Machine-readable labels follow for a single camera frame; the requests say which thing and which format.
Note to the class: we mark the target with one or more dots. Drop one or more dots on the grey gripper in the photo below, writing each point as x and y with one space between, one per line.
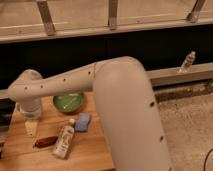
31 123

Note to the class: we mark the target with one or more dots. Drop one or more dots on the red chili pepper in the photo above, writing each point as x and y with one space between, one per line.
45 142

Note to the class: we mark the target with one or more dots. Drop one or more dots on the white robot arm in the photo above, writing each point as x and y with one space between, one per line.
125 102

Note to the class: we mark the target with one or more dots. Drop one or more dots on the white plastic bottle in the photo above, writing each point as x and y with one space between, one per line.
63 142

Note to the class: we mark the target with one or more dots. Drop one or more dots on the green bowl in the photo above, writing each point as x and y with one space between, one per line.
68 103

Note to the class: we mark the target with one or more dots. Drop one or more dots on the blue sponge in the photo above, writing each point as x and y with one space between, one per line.
82 123

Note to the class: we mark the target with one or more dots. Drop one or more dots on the clear bottle on ledge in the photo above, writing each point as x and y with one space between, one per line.
189 60

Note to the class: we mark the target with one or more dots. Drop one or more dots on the metal railing post left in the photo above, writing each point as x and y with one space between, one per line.
46 17

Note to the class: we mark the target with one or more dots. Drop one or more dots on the metal railing post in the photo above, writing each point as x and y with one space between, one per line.
46 17
112 14
193 16

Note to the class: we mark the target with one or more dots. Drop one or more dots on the metal railing post middle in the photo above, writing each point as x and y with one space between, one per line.
112 14

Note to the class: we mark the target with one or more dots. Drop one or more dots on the metal railing post right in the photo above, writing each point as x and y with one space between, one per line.
193 16

